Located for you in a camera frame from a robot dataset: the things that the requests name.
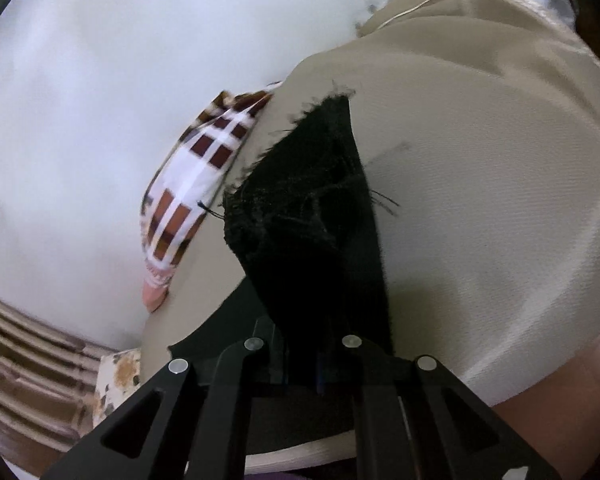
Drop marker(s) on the floral pillow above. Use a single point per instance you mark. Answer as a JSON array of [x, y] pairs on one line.
[[117, 370]]

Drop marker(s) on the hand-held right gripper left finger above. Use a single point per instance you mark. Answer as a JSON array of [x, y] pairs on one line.
[[235, 385]]

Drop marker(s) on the brown white plaid blanket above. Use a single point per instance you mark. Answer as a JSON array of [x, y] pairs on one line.
[[180, 210]]

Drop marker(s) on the black pants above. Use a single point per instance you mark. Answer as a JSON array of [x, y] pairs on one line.
[[305, 210]]

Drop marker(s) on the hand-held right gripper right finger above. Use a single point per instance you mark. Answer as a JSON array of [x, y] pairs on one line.
[[375, 385]]

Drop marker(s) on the beige striped curtain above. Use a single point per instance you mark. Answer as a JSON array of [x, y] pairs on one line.
[[20, 360]]

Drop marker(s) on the beige bed sheet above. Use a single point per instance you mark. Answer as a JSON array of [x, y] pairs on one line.
[[480, 210]]

